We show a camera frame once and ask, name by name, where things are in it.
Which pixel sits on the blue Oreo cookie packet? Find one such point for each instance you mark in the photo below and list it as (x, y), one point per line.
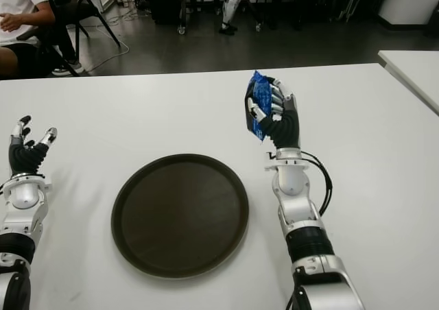
(262, 90)

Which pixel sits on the round dark brown tray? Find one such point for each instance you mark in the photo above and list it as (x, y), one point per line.
(178, 214)

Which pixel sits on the black box cabinet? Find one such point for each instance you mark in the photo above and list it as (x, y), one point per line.
(168, 5)

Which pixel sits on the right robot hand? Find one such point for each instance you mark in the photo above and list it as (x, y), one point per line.
(286, 128)

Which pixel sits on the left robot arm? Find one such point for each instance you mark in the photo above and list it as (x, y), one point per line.
(24, 193)

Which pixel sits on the seated person in white shirt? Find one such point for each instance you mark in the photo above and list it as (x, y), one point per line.
(17, 1)

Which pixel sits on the white side table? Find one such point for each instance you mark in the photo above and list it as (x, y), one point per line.
(415, 70)

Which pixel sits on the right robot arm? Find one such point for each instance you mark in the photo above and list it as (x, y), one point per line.
(291, 183)

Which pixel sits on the white curved pedestal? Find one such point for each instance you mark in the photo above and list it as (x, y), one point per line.
(408, 5)

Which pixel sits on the white humanoid robot leg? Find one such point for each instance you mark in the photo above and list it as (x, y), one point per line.
(229, 8)

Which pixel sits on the grey white sneaker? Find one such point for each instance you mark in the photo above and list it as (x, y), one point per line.
(67, 69)

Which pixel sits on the black wheeled stand frame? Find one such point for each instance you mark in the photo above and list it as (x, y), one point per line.
(181, 30)

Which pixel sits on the black chair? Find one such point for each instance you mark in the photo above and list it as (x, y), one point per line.
(68, 1)

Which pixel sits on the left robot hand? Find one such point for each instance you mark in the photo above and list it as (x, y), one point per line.
(25, 157)

